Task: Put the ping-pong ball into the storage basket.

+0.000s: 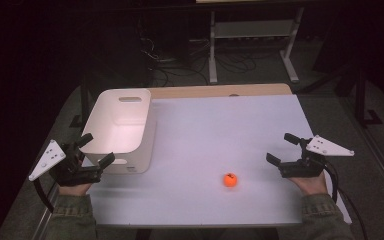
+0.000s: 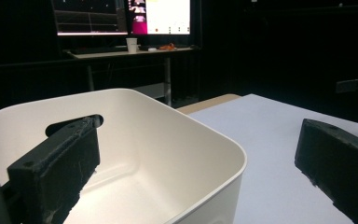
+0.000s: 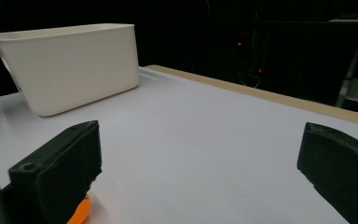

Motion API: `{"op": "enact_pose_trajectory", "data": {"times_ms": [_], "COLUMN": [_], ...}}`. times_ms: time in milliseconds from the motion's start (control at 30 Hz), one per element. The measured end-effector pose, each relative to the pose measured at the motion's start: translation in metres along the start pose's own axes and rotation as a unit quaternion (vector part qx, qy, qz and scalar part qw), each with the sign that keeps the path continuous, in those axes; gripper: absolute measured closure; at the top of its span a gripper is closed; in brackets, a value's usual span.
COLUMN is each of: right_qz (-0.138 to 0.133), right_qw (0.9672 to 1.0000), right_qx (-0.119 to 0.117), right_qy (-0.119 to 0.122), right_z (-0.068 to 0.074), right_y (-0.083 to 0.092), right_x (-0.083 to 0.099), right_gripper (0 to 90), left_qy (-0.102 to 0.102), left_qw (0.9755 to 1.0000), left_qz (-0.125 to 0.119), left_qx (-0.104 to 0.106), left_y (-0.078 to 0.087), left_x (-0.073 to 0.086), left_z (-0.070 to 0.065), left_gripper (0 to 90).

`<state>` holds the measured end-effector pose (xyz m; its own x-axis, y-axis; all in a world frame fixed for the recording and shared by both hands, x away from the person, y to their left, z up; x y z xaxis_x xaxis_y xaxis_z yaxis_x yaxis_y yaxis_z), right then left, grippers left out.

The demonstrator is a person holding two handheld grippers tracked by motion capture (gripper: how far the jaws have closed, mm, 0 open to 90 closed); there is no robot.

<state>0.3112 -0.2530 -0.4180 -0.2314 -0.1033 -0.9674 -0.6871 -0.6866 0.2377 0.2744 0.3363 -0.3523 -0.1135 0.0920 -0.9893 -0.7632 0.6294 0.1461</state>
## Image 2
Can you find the orange object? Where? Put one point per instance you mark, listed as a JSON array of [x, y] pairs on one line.
[[167, 47]]

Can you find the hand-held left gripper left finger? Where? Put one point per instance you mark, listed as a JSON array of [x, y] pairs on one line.
[[52, 168]]

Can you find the white paper cup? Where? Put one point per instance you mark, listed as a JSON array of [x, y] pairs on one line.
[[132, 45]]

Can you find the dark-screen monitor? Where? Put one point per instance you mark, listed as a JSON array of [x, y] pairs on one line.
[[87, 18]]

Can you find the bright-screen monitor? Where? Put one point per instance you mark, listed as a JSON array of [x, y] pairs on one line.
[[167, 17]]

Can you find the white table mat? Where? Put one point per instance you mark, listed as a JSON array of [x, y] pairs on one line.
[[276, 130]]

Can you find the white plastic bin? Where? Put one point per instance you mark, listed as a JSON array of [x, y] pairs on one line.
[[167, 140]]

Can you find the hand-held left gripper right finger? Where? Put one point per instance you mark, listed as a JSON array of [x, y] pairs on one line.
[[338, 161]]

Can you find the white metal frame stand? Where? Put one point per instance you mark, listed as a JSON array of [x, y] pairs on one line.
[[167, 74]]

